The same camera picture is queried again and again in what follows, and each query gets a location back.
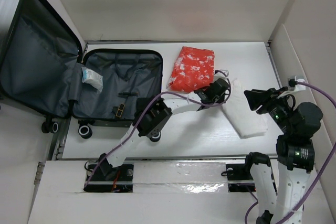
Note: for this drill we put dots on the black makeup stick clear caps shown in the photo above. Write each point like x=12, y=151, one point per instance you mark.
x=127, y=94

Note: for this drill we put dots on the orange white patterned garment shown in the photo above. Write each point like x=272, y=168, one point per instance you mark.
x=193, y=69

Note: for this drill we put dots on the black white space-print suitcase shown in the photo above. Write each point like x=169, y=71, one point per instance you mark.
x=41, y=60

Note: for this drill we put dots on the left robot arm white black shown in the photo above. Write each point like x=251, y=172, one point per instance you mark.
x=153, y=114

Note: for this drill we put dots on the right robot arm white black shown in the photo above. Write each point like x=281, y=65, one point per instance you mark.
x=295, y=155

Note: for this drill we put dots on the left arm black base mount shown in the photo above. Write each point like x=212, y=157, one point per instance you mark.
x=119, y=181

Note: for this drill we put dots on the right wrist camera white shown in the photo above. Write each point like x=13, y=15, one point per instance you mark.
x=294, y=81

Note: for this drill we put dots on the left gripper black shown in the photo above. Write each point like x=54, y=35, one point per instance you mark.
x=221, y=99

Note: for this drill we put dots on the white blue tissue pack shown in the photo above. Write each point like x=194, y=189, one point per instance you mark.
x=92, y=78

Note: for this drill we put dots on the white cloth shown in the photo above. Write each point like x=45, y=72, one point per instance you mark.
x=245, y=122

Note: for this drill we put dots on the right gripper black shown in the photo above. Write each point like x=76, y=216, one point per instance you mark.
x=265, y=97

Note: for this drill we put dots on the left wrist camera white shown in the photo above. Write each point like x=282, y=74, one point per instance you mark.
x=223, y=72

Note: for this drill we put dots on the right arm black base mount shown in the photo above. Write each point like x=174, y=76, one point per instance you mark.
x=239, y=179

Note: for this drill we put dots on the aluminium front rail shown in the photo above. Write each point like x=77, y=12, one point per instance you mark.
x=159, y=159

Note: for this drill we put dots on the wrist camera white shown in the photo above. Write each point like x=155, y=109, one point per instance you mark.
x=223, y=72
x=294, y=81

